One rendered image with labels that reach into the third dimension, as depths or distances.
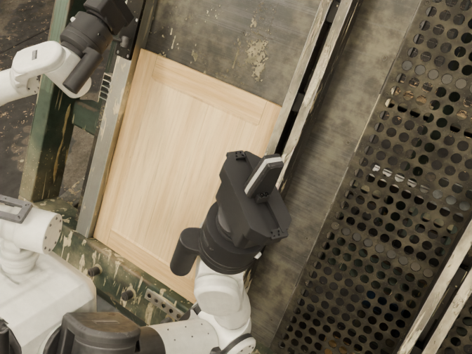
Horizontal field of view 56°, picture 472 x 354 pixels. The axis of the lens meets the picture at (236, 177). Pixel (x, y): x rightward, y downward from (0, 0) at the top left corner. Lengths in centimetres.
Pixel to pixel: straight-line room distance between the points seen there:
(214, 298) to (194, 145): 53
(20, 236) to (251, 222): 38
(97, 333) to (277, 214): 31
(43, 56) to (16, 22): 350
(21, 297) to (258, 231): 42
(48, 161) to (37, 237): 76
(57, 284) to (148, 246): 50
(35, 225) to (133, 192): 55
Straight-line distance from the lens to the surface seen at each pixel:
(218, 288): 64
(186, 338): 81
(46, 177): 150
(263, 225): 50
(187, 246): 62
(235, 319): 82
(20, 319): 75
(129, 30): 119
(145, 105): 119
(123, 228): 130
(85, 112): 142
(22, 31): 434
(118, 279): 132
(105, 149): 126
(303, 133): 94
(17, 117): 338
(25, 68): 100
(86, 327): 69
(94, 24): 101
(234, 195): 52
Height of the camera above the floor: 199
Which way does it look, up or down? 49 degrees down
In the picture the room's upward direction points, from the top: straight up
